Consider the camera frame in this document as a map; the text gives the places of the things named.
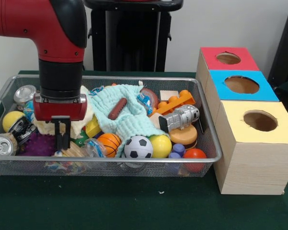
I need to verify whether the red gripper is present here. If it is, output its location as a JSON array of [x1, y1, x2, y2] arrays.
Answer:
[[33, 93, 88, 152]]

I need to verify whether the silver mesh bin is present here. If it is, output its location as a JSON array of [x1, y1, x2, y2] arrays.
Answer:
[[0, 74, 223, 178]]

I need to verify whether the wooden box with three holes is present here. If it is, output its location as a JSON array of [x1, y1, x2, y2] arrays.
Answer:
[[195, 46, 288, 196]]

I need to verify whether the cream cloth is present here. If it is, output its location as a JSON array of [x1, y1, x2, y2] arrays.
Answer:
[[35, 85, 94, 139]]

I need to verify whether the purple spiky ball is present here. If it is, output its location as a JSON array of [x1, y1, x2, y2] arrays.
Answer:
[[19, 133, 56, 157]]

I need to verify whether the small orange basketball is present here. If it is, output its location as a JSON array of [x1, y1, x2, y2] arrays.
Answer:
[[97, 133, 122, 158]]

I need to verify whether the brown toy sausage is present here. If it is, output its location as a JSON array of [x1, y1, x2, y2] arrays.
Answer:
[[108, 97, 128, 120]]

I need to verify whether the mint green cloth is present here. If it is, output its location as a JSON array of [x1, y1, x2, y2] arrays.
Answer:
[[88, 84, 170, 158]]

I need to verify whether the black and white soccer ball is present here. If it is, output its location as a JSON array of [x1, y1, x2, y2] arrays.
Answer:
[[124, 135, 154, 159]]

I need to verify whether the dark green table cloth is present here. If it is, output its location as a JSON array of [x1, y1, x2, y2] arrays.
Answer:
[[0, 69, 288, 230]]

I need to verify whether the yellow ball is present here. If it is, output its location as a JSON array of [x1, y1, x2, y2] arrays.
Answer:
[[149, 134, 173, 158]]

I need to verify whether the silver toy robot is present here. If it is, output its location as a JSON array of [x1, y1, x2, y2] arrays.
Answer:
[[158, 104, 200, 133]]

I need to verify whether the red ball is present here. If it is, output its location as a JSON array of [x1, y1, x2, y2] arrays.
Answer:
[[183, 148, 207, 172]]

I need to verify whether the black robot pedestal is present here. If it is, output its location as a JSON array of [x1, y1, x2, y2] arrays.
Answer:
[[83, 0, 184, 72]]

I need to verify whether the black object by wall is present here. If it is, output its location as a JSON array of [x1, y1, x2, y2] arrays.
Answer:
[[267, 3, 288, 96]]

